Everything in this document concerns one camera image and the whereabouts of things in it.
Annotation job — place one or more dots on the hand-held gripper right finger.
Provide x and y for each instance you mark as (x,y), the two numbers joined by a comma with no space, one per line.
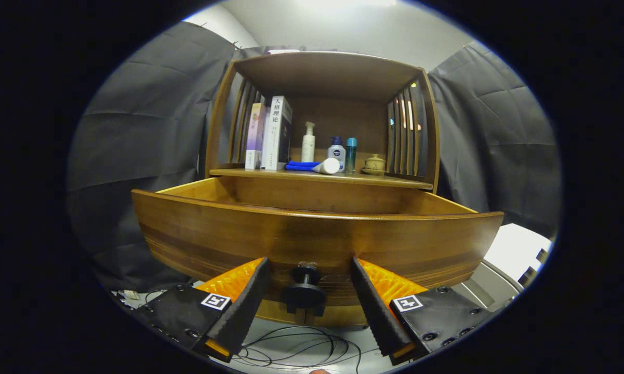
(376,311)

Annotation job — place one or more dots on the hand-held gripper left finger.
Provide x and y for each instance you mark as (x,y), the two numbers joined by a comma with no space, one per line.
(244,311)

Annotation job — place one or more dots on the black drawer knob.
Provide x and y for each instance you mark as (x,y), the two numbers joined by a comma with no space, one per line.
(305,295)

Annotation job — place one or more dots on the wooden drawer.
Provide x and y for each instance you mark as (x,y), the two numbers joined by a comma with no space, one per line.
(317,239)

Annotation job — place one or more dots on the white green tube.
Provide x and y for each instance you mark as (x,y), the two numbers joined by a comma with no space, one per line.
(328,166)

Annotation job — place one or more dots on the wooden countertop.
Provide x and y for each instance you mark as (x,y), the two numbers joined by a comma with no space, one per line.
(395,180)

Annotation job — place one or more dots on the wooden cabinet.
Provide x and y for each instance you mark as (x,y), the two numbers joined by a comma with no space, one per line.
(343,78)

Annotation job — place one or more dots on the small grey adapter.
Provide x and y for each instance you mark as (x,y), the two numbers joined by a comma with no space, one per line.
(131,295)

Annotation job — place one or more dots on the yellow lidded teacup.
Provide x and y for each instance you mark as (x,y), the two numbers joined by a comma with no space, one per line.
(374,163)

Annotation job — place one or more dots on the blue cloth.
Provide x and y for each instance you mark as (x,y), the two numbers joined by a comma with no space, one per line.
(299,166)

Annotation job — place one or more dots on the teal bottle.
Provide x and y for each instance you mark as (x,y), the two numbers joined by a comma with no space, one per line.
(351,153)

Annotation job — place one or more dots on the clear bottle dark blue cap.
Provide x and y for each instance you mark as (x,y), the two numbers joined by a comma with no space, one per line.
(336,151)

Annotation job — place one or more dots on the purple book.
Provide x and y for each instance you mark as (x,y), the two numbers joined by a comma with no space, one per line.
(254,135)

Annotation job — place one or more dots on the white pump bottle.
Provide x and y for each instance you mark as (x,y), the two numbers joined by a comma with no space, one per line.
(308,145)

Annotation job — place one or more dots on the white book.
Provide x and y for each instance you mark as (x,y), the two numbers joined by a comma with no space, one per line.
(278,132)

